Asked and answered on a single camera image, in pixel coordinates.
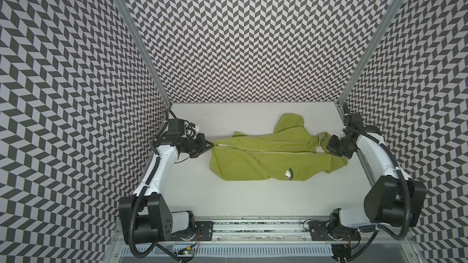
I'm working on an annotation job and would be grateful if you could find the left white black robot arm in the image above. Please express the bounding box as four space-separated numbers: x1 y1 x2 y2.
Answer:
118 118 214 245

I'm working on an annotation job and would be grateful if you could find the lime green zip jacket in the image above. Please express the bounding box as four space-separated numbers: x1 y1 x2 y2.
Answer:
209 113 348 181

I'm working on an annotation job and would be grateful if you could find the aluminium corner post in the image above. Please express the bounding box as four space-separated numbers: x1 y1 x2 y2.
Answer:
113 0 171 108
336 0 404 110

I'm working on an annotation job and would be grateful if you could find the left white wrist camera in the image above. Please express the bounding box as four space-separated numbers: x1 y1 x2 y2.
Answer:
185 123 200 136

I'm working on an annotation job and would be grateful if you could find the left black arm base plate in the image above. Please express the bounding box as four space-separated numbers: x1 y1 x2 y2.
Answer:
171 221 214 242

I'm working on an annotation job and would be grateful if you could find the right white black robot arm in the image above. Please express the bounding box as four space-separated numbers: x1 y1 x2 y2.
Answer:
327 113 427 240

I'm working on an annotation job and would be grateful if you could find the aluminium front mounting rail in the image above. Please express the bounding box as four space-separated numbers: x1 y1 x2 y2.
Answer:
107 216 418 246

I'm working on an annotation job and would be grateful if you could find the left aluminium corner post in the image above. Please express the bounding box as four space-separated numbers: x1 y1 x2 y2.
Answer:
113 0 171 108

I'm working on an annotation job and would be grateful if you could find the right aluminium corner post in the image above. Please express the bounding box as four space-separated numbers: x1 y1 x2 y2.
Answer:
336 0 404 110

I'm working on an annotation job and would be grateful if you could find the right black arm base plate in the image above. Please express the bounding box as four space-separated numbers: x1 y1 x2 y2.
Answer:
307 220 361 242

